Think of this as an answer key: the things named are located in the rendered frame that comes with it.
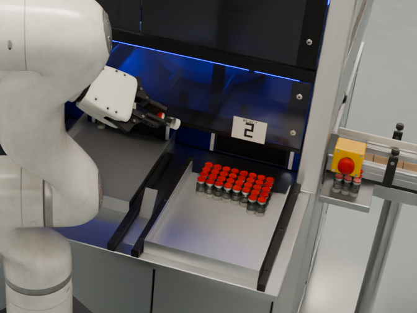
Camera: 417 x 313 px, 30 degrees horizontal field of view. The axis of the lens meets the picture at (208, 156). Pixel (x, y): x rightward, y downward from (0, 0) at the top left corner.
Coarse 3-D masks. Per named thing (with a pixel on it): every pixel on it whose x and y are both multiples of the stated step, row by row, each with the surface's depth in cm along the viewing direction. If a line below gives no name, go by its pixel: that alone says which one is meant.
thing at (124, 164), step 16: (80, 128) 211; (96, 128) 212; (112, 128) 213; (80, 144) 205; (96, 144) 206; (112, 144) 206; (128, 144) 207; (144, 144) 208; (160, 144) 209; (96, 160) 199; (112, 160) 200; (128, 160) 201; (144, 160) 201; (160, 160) 199; (112, 176) 194; (128, 176) 195; (144, 176) 195; (112, 192) 189; (128, 192) 189; (112, 208) 183; (128, 208) 182
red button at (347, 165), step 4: (340, 160) 187; (344, 160) 186; (348, 160) 186; (340, 164) 186; (344, 164) 185; (348, 164) 185; (352, 164) 185; (340, 168) 186; (344, 168) 186; (348, 168) 185; (352, 168) 186; (340, 172) 187; (344, 172) 186; (348, 172) 186
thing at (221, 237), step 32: (192, 192) 192; (288, 192) 190; (160, 224) 179; (192, 224) 181; (224, 224) 182; (256, 224) 183; (160, 256) 171; (192, 256) 168; (224, 256) 172; (256, 256) 173
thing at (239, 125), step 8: (240, 120) 191; (248, 120) 191; (232, 128) 193; (240, 128) 192; (248, 128) 192; (256, 128) 191; (264, 128) 190; (232, 136) 194; (240, 136) 194; (256, 136) 192; (264, 136) 192
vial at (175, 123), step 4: (164, 116) 153; (168, 116) 153; (164, 120) 153; (168, 120) 153; (172, 120) 153; (176, 120) 154; (180, 120) 155; (164, 124) 154; (168, 124) 154; (172, 124) 154; (176, 124) 154; (172, 128) 155; (176, 128) 154
